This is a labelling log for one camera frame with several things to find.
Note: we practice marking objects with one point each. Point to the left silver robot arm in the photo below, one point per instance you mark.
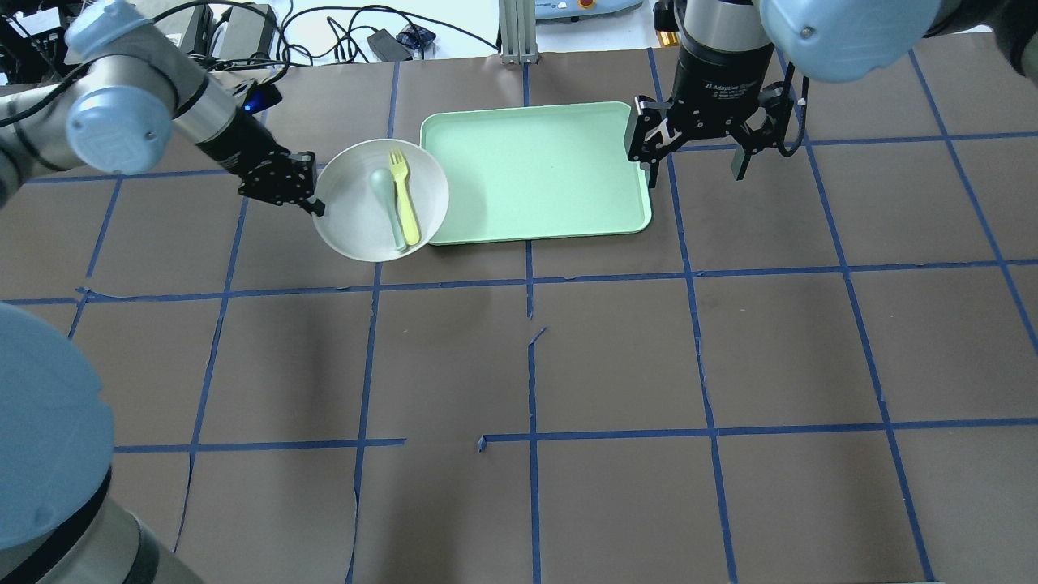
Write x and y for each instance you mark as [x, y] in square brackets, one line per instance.
[117, 111]

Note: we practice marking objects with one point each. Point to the aluminium frame post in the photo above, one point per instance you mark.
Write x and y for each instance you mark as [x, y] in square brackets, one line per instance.
[516, 23]

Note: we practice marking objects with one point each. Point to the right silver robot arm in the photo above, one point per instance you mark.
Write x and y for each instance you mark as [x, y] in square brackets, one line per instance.
[843, 41]

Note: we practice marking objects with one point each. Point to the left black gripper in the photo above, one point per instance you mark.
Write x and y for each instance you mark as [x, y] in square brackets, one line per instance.
[236, 144]

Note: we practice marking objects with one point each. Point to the light green tray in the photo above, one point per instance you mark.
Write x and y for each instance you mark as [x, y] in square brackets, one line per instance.
[537, 172]

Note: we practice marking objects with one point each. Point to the pale green plastic spoon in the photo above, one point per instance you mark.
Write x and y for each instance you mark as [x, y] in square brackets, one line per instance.
[382, 184]

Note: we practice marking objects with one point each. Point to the black power adapter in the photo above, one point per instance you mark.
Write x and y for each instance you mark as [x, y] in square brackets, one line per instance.
[387, 48]

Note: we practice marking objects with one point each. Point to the yellow plastic fork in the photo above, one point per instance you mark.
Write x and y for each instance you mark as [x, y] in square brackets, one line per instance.
[408, 216]

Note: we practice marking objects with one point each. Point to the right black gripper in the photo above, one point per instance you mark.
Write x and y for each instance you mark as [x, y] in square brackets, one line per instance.
[724, 77]

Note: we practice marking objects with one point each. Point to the white round plate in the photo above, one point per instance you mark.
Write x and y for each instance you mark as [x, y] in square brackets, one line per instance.
[354, 224]

